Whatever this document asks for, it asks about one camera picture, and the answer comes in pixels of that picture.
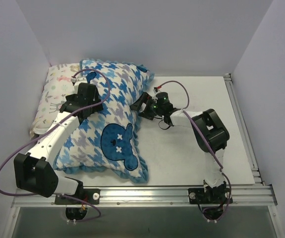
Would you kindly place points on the blue houndstooth pillowcase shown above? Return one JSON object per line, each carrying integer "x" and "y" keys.
{"x": 108, "y": 139}

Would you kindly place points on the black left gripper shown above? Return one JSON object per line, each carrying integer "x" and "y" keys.
{"x": 90, "y": 105}

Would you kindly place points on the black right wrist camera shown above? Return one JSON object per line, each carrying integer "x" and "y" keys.
{"x": 162, "y": 98}

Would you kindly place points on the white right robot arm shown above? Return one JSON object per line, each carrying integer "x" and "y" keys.
{"x": 210, "y": 133}

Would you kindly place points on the floral animal print pillow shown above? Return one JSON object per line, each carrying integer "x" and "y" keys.
{"x": 56, "y": 87}

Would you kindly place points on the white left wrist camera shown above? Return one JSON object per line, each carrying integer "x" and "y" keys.
{"x": 78, "y": 80}

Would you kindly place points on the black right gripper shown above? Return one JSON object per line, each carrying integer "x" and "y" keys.
{"x": 145, "y": 108}

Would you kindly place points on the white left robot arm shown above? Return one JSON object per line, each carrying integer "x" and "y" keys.
{"x": 34, "y": 170}

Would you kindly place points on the aluminium front mounting rail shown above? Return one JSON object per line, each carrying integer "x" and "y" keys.
{"x": 180, "y": 196}

